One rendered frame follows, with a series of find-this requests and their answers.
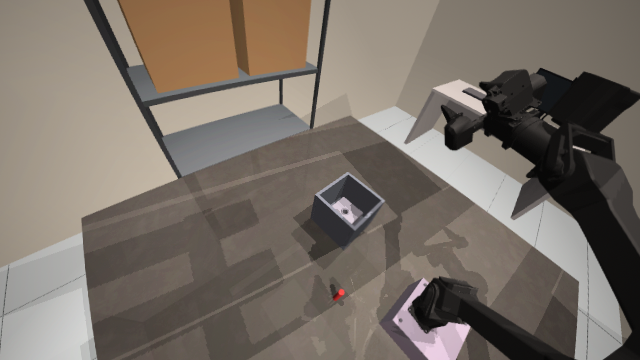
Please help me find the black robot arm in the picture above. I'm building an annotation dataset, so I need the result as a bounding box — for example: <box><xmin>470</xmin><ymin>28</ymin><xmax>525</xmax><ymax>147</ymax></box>
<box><xmin>408</xmin><ymin>69</ymin><xmax>640</xmax><ymax>360</ymax></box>

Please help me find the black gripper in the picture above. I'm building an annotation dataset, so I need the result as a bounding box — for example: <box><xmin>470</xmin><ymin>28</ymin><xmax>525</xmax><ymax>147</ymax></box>
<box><xmin>441</xmin><ymin>73</ymin><xmax>547</xmax><ymax>150</ymax></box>

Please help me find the red peg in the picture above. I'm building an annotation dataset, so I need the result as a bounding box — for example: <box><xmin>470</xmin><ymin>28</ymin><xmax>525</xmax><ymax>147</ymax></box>
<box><xmin>333</xmin><ymin>290</ymin><xmax>344</xmax><ymax>301</ymax></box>

